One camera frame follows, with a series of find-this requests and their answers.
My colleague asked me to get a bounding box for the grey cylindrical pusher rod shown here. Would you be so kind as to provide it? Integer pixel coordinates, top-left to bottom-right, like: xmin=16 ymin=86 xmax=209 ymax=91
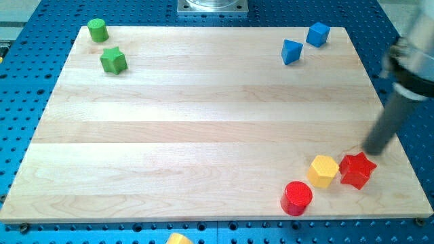
xmin=362 ymin=89 xmax=420 ymax=155

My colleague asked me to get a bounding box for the red star block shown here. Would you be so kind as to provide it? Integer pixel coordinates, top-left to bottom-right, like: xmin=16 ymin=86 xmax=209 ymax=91
xmin=339 ymin=152 xmax=377 ymax=190

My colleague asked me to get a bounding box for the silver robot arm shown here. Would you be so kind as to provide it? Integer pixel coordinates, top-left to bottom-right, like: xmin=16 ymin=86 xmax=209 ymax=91
xmin=362 ymin=0 xmax=433 ymax=155

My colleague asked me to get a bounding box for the yellow hexagon block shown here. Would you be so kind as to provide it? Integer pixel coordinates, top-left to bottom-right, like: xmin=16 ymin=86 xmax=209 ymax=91
xmin=307 ymin=155 xmax=339 ymax=188

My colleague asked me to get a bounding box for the green star block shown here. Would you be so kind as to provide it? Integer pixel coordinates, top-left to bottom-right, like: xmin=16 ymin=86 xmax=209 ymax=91
xmin=100 ymin=47 xmax=128 ymax=75

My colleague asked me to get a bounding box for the blue cube block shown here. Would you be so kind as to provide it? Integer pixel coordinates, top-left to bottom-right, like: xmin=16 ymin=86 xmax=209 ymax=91
xmin=306 ymin=22 xmax=331 ymax=47

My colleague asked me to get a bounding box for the blue triangular prism block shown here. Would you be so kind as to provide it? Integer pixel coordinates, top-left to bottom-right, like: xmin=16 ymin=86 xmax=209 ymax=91
xmin=281 ymin=39 xmax=303 ymax=65

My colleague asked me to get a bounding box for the red cylinder block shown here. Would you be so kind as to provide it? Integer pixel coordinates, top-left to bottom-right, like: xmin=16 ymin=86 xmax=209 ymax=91
xmin=280 ymin=181 xmax=313 ymax=216

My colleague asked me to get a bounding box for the wooden board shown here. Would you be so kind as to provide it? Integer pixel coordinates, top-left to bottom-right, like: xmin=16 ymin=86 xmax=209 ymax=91
xmin=0 ymin=26 xmax=434 ymax=224

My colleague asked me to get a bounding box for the yellow block at bottom edge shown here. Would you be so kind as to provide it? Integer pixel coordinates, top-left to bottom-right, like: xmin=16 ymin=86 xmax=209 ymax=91
xmin=165 ymin=232 xmax=193 ymax=244

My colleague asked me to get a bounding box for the green cylinder block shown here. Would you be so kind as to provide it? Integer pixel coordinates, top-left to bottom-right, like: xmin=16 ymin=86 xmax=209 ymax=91
xmin=87 ymin=18 xmax=109 ymax=43

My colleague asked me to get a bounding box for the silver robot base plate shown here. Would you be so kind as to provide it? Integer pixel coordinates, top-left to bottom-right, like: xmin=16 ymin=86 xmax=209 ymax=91
xmin=177 ymin=0 xmax=249 ymax=14

